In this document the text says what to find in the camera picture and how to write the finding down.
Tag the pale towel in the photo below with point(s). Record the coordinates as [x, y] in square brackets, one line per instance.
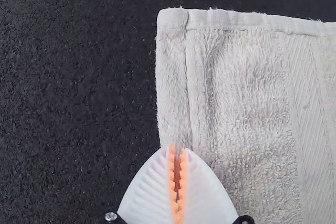
[249, 103]

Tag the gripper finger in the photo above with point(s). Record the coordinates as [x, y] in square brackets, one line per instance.
[149, 195]
[207, 195]

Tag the black mat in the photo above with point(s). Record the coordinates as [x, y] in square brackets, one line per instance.
[78, 90]

